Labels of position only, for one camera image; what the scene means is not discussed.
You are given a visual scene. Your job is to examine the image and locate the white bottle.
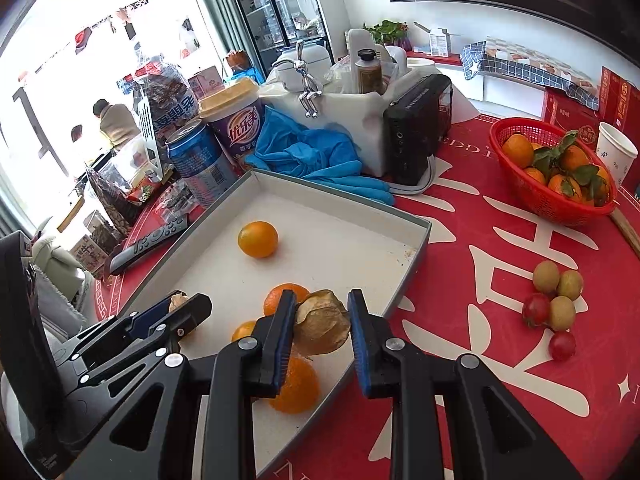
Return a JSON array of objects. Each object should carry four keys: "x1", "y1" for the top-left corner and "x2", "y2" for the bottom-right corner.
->
[{"x1": 346, "y1": 28, "x2": 386, "y2": 61}]

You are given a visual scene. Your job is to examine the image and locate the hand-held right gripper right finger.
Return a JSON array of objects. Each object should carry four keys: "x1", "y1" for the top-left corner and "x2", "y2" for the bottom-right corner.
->
[{"x1": 347, "y1": 288, "x2": 583, "y2": 480}]

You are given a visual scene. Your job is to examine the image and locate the white cable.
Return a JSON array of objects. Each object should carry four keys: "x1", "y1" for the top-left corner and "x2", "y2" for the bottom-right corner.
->
[{"x1": 389, "y1": 155, "x2": 436, "y2": 196}]

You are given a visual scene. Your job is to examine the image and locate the pile of leafy mandarins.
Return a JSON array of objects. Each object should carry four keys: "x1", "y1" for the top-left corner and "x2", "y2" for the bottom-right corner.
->
[{"x1": 501, "y1": 130, "x2": 613, "y2": 207}]

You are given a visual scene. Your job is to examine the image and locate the white armchair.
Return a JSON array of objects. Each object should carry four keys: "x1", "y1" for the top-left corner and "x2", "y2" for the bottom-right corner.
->
[{"x1": 30, "y1": 230, "x2": 96, "y2": 341}]

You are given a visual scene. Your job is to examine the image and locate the silver metal figurine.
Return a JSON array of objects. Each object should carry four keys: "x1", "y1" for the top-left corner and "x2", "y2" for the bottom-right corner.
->
[{"x1": 295, "y1": 40, "x2": 323, "y2": 119}]

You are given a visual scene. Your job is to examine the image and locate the grey box tray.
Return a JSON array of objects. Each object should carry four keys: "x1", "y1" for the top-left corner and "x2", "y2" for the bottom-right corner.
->
[{"x1": 112, "y1": 168, "x2": 432, "y2": 478}]

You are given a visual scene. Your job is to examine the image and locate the pile of snack packets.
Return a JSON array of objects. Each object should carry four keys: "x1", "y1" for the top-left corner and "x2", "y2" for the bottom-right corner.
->
[{"x1": 70, "y1": 167, "x2": 151, "y2": 281}]

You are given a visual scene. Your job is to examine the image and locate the white paper cup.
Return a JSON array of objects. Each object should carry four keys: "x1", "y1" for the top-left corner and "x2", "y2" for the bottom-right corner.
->
[{"x1": 595, "y1": 121, "x2": 640, "y2": 188}]

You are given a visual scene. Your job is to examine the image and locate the blue rubber gloves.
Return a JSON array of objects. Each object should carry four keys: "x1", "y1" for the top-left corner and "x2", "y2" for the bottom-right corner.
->
[{"x1": 245, "y1": 106, "x2": 396, "y2": 206}]

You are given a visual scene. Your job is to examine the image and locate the green potted plant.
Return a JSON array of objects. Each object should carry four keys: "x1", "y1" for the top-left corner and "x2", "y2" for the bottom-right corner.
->
[{"x1": 364, "y1": 20, "x2": 408, "y2": 46}]

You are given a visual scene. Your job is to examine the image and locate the blue checked cloth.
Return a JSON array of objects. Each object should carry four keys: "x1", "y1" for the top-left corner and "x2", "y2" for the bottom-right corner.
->
[{"x1": 460, "y1": 37, "x2": 601, "y2": 111}]

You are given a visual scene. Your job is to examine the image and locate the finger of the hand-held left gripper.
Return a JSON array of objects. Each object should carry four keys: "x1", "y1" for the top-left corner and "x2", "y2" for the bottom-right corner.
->
[
  {"x1": 75, "y1": 292, "x2": 213, "y2": 401},
  {"x1": 60, "y1": 302, "x2": 176, "y2": 361}
]

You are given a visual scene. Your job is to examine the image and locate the red cherry tomato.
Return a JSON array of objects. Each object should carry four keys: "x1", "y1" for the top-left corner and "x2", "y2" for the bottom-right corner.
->
[
  {"x1": 522, "y1": 293, "x2": 552, "y2": 328},
  {"x1": 548, "y1": 331, "x2": 577, "y2": 362}
]

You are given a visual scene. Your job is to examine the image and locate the small white carton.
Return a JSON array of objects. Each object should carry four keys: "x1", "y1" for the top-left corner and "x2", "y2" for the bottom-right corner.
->
[{"x1": 414, "y1": 22, "x2": 463, "y2": 58}]

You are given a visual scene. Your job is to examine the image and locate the small green kiwi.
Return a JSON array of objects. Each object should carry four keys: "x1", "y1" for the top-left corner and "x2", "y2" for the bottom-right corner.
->
[
  {"x1": 556, "y1": 270, "x2": 585, "y2": 302},
  {"x1": 532, "y1": 260, "x2": 561, "y2": 295},
  {"x1": 548, "y1": 296, "x2": 577, "y2": 332}
]

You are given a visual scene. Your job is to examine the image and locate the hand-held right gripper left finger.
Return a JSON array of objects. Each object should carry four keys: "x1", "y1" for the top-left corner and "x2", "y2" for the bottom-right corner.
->
[{"x1": 60, "y1": 289, "x2": 299, "y2": 480}]

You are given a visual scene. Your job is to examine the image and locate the glass door cabinet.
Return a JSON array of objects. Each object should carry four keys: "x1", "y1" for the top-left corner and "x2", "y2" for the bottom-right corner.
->
[{"x1": 220, "y1": 0, "x2": 336, "y2": 76}]

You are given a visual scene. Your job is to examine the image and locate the blue drink can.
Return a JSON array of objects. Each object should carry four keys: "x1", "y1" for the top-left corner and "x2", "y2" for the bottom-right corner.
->
[{"x1": 166, "y1": 119, "x2": 238, "y2": 208}]

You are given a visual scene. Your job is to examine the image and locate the orange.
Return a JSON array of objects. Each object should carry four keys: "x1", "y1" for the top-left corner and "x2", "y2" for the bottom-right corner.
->
[
  {"x1": 267, "y1": 352, "x2": 321, "y2": 415},
  {"x1": 231, "y1": 320, "x2": 258, "y2": 343},
  {"x1": 237, "y1": 221, "x2": 279, "y2": 259},
  {"x1": 263, "y1": 283, "x2": 312, "y2": 317}
]

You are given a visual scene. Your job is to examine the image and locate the long wooden stick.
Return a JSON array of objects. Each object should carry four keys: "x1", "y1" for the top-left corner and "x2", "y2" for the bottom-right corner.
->
[{"x1": 611, "y1": 207, "x2": 640, "y2": 256}]

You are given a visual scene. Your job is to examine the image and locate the purple milk tea cup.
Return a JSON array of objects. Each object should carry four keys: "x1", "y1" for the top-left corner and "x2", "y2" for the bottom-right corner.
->
[{"x1": 199, "y1": 78, "x2": 261, "y2": 171}]

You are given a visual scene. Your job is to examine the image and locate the large clear snack bag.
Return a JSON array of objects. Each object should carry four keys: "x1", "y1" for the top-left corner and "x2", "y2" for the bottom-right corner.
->
[{"x1": 132, "y1": 57, "x2": 198, "y2": 171}]

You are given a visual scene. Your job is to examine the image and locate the black radio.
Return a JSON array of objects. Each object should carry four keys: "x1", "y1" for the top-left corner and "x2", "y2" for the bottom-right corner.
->
[{"x1": 382, "y1": 73, "x2": 453, "y2": 187}]

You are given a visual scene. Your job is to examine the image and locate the grey remote control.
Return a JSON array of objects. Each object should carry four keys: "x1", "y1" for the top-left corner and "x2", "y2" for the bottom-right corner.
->
[{"x1": 109, "y1": 215, "x2": 190, "y2": 276}]

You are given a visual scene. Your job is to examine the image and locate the brown bottle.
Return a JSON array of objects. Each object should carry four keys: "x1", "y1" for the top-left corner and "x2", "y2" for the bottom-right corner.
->
[{"x1": 356, "y1": 47, "x2": 386, "y2": 95}]

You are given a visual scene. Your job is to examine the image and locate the white ceramic container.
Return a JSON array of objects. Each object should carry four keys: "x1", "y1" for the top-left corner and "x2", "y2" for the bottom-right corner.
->
[{"x1": 265, "y1": 75, "x2": 401, "y2": 176}]

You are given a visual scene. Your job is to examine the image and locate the flat red gift box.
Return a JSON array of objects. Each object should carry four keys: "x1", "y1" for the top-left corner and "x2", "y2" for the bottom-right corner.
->
[{"x1": 542, "y1": 87, "x2": 601, "y2": 131}]

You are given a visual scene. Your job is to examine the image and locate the white teapot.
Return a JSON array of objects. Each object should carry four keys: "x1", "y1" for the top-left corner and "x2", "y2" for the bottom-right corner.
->
[{"x1": 271, "y1": 42, "x2": 332, "y2": 92}]

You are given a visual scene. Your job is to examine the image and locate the red plastic basket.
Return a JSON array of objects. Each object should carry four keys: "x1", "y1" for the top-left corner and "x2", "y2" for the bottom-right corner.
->
[{"x1": 489, "y1": 117, "x2": 618, "y2": 227}]

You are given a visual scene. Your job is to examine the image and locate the red printed tablecloth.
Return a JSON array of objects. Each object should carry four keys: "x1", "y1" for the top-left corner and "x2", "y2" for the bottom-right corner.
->
[{"x1": 95, "y1": 115, "x2": 640, "y2": 480}]

